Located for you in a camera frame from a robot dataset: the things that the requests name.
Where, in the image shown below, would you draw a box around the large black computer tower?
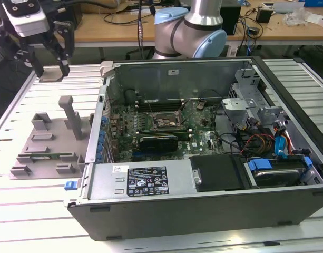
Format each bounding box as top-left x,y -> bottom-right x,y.
45,5 -> 83,32

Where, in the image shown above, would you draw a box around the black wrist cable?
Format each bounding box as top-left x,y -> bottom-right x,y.
37,0 -> 146,60

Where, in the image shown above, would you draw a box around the thin orange wire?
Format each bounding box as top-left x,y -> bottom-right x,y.
287,129 -> 295,156

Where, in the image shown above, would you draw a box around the black power adapter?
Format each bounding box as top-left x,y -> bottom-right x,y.
256,7 -> 272,24

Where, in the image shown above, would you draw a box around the open black PC case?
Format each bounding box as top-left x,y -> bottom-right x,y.
63,55 -> 323,242

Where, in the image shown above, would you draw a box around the wooden desk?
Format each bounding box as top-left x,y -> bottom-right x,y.
0,0 -> 323,66

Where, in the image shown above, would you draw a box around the grey parts rack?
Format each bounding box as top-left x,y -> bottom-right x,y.
9,95 -> 95,181

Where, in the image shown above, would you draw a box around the green motherboard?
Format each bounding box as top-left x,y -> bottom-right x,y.
108,99 -> 222,163

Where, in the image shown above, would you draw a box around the black graphics card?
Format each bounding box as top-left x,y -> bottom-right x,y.
139,134 -> 178,153

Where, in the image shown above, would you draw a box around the grey plastic case hinge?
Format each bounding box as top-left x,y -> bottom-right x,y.
100,60 -> 117,79

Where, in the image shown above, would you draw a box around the hard disk in blue carrier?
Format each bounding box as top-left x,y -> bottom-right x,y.
247,157 -> 314,188

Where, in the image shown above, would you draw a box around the white flat box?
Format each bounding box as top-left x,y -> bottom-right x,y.
307,13 -> 323,28

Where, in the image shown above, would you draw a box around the black RAM slot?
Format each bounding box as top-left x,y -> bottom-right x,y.
138,126 -> 191,132
138,99 -> 182,103
138,131 -> 191,138
138,106 -> 182,112
138,101 -> 182,105
138,104 -> 182,109

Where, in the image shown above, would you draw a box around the red yellow power wires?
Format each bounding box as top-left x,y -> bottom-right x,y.
236,131 -> 277,157

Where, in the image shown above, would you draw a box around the wide blue wire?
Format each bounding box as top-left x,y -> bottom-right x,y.
273,120 -> 290,159

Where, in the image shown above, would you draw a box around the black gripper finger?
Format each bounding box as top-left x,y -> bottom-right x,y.
14,44 -> 45,79
51,20 -> 76,77

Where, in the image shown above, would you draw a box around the silver power supply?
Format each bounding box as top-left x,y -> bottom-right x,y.
87,159 -> 198,200

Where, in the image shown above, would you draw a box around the CPU socket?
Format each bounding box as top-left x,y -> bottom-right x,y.
150,112 -> 185,130

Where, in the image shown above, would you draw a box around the black plastic shroud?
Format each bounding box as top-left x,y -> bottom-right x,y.
189,154 -> 248,192

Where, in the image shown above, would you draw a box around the silver metal drive cage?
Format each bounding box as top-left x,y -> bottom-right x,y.
221,67 -> 287,134

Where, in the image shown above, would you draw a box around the clear plastic bag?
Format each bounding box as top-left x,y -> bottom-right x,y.
283,7 -> 309,27

